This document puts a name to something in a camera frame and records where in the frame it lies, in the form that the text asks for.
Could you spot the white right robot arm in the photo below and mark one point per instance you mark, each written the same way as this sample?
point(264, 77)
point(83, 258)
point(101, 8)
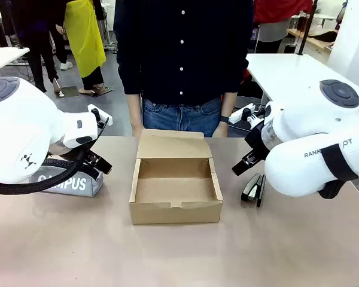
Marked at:
point(302, 125)

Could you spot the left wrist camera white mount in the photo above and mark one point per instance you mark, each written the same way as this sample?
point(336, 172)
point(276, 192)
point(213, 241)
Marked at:
point(103, 113)

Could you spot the dark floor mat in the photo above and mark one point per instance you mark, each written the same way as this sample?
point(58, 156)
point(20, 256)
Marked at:
point(103, 90)

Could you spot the small white table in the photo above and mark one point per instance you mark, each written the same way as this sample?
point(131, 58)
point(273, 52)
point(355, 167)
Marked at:
point(3, 59)

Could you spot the white sneaker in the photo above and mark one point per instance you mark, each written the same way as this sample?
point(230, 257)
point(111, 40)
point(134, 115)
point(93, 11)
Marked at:
point(66, 66)

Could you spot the person in black clothes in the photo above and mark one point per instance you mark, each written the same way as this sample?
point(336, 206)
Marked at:
point(39, 36)

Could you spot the brown floor board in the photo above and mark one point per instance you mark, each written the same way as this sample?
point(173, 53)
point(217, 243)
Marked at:
point(70, 91)

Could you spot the brown cardboard box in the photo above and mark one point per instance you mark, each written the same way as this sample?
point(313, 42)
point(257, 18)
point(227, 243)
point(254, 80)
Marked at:
point(173, 212)

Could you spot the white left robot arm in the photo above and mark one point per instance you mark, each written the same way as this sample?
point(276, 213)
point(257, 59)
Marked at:
point(18, 134)

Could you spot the person's right hand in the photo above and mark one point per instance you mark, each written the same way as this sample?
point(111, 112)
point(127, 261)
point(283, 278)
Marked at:
point(136, 128)

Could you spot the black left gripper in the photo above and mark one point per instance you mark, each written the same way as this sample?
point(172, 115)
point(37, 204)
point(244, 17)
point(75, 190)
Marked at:
point(91, 157)

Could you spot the person's left hand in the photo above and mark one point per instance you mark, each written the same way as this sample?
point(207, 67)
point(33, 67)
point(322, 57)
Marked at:
point(221, 130)

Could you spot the black vertical pole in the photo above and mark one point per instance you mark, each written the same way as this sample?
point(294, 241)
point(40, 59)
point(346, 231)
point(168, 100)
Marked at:
point(305, 30)

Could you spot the person in red top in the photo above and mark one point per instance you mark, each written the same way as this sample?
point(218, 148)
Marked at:
point(275, 18)

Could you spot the person's left forearm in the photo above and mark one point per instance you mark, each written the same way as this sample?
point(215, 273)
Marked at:
point(229, 103)

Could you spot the black stapler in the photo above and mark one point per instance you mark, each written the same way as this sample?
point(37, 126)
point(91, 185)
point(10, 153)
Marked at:
point(252, 188)

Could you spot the person's dark button shirt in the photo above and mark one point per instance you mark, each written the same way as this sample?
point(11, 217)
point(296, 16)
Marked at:
point(167, 45)

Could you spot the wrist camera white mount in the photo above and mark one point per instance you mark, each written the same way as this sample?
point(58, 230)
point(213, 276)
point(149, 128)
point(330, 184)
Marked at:
point(103, 113)
point(237, 115)

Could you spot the grey Campus pencil case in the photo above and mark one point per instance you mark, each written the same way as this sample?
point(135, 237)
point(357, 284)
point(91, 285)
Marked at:
point(65, 186)

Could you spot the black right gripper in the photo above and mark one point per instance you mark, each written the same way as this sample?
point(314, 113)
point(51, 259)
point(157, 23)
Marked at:
point(257, 140)

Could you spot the brown bottle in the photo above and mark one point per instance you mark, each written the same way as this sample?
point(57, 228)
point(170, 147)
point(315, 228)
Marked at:
point(301, 21)

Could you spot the large white table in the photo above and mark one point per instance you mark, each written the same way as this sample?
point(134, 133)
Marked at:
point(287, 74)

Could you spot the person's blue jeans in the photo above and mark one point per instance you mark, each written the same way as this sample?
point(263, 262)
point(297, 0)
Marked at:
point(182, 118)

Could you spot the wooden workbench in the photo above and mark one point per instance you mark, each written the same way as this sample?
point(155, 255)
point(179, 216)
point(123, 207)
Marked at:
point(314, 42)

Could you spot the black wrist watch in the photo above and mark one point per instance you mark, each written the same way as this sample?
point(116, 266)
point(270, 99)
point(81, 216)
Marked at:
point(224, 119)

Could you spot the person's right forearm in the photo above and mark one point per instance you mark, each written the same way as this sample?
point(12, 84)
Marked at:
point(134, 107)

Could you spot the person in yellow apron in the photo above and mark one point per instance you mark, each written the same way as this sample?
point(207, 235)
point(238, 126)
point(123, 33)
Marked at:
point(85, 36)

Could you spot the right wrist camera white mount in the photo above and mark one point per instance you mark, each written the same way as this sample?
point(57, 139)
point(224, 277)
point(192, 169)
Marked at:
point(237, 115)

